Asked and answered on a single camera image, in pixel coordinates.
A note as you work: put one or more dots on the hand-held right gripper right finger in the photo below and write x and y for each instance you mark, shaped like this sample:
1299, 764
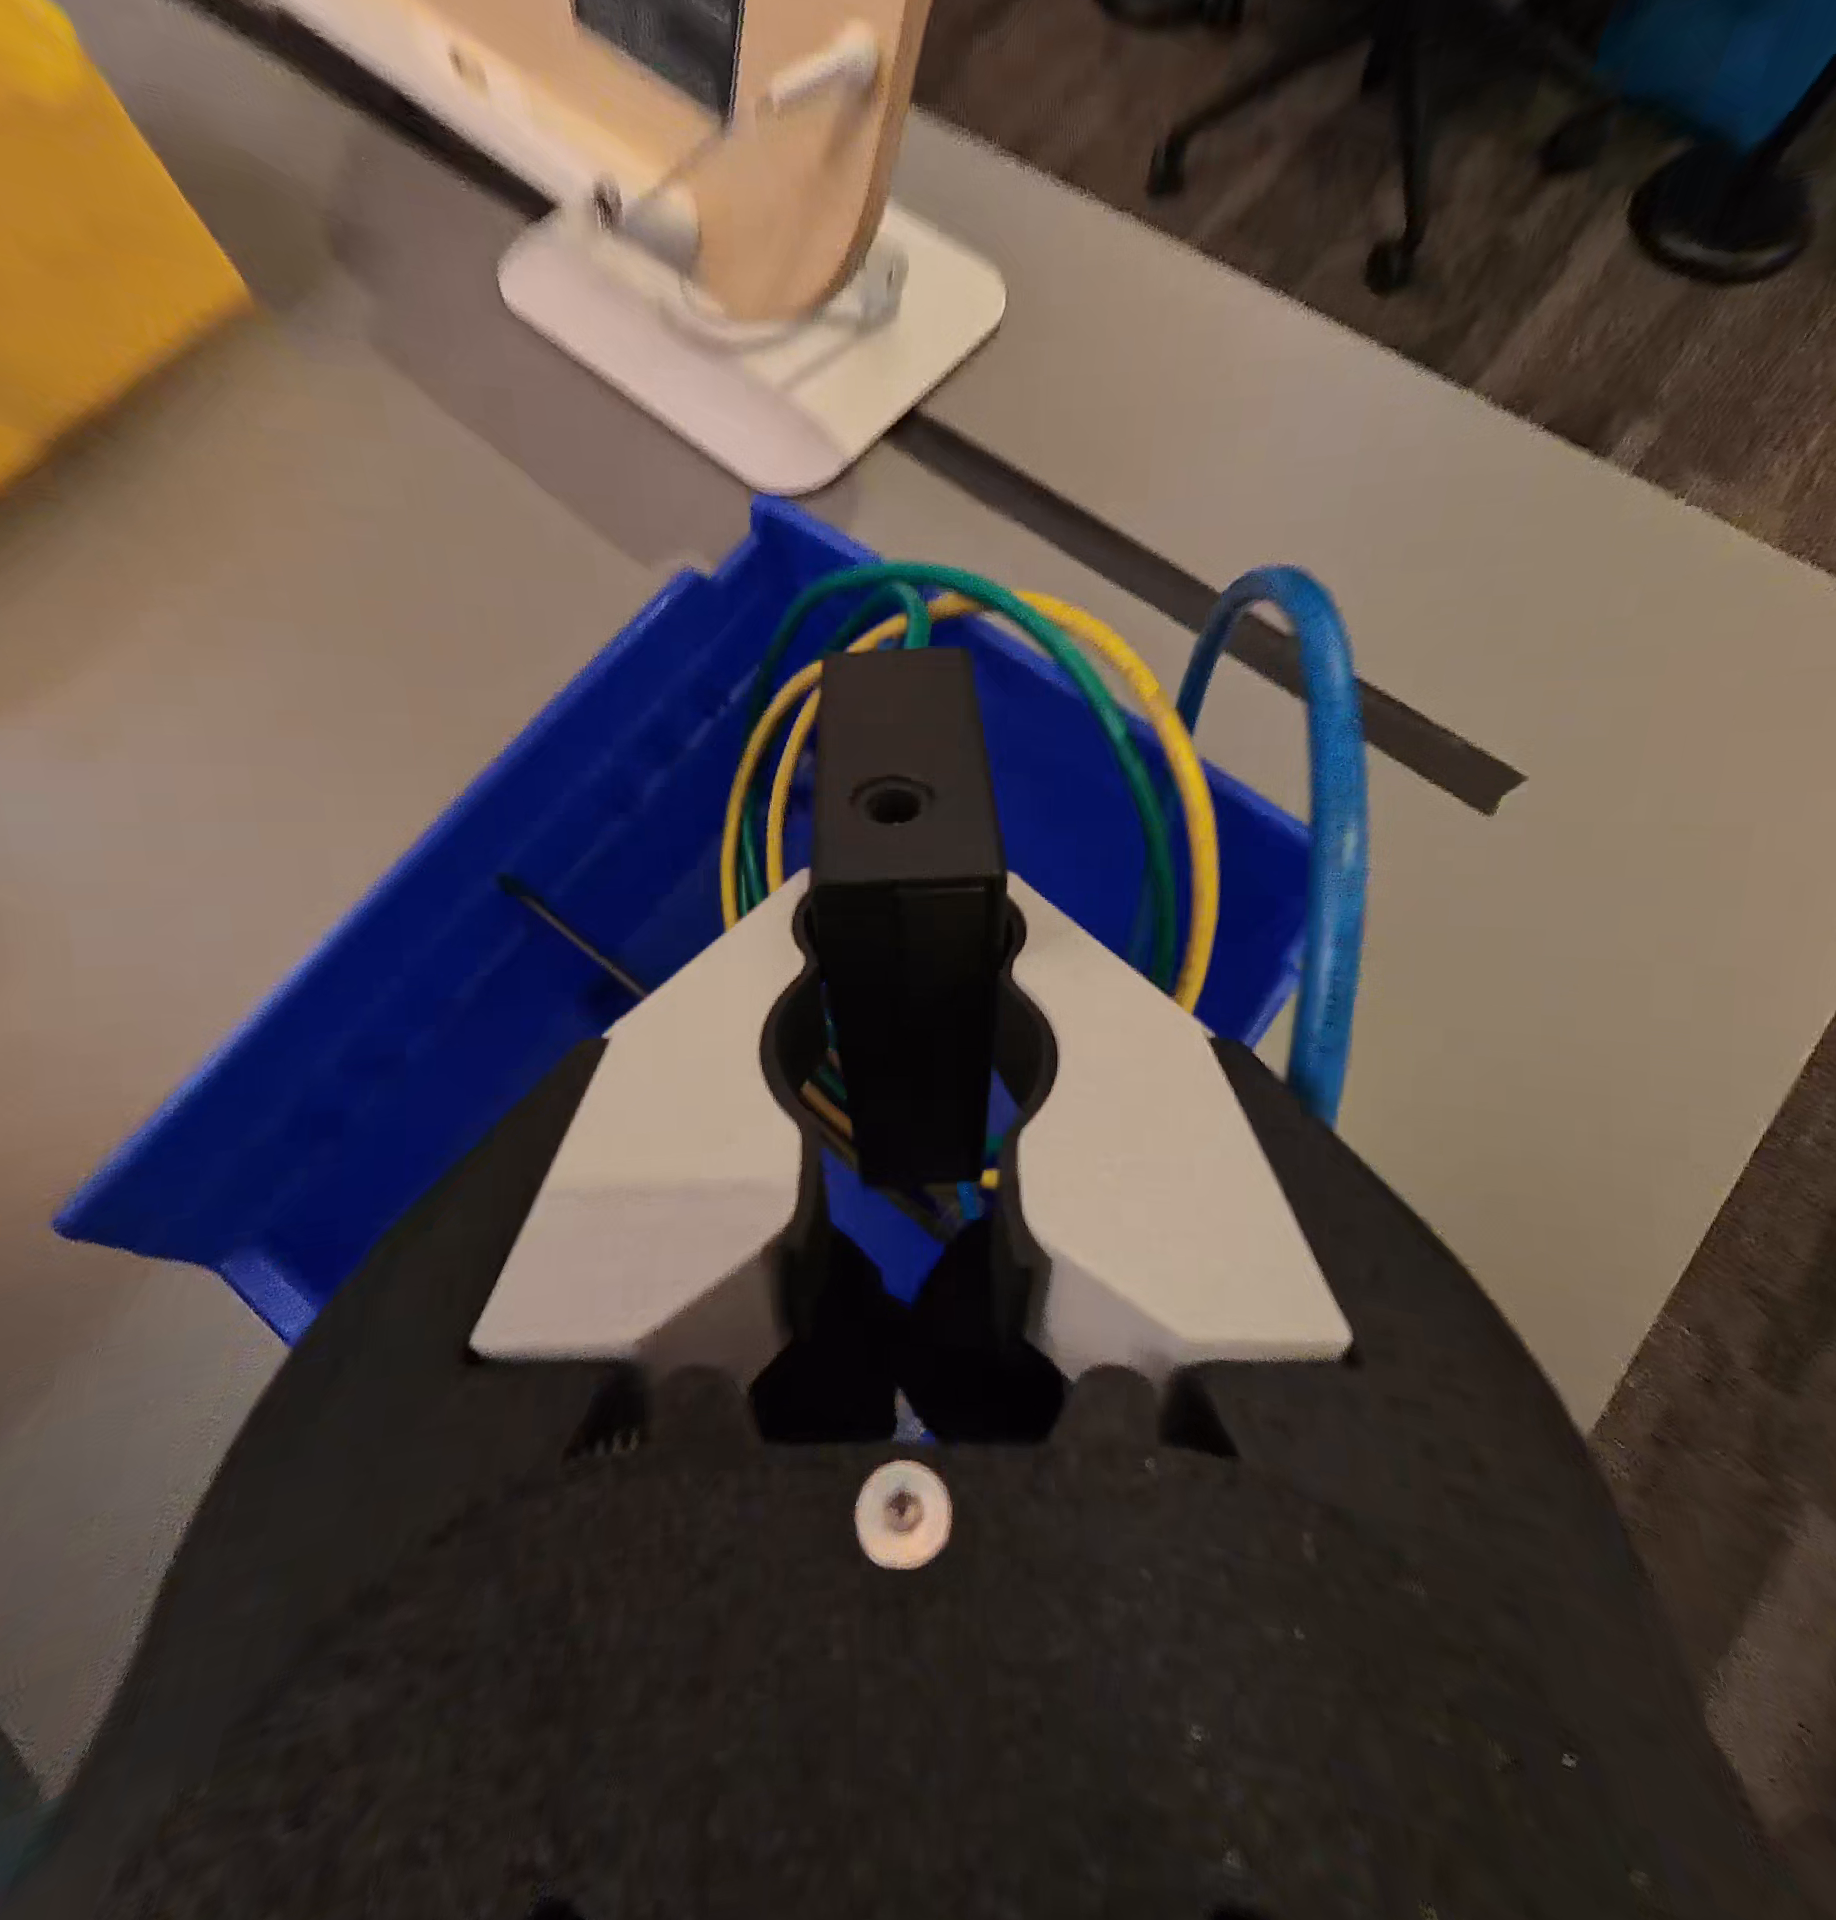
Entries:
1174, 1188

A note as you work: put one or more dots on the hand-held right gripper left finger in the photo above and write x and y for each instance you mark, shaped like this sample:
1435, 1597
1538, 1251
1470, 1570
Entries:
645, 1202

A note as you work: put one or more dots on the black rectangular port block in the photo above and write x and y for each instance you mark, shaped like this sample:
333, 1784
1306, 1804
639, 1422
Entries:
905, 977

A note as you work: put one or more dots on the wooden arm white base stand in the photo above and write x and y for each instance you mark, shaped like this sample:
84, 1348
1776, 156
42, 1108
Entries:
799, 370

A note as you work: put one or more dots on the thin black rod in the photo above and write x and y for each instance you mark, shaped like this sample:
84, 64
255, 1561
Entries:
577, 937

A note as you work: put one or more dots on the black office chair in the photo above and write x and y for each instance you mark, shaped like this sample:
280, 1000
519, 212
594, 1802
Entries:
1402, 156

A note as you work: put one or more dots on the black round stand base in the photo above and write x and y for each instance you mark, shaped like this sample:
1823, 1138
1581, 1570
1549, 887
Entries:
1721, 224

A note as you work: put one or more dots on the yellow plastic bin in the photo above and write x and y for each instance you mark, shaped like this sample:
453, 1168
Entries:
64, 224

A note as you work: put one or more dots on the blue container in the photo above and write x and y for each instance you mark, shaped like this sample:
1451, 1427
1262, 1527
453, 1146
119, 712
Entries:
1727, 56

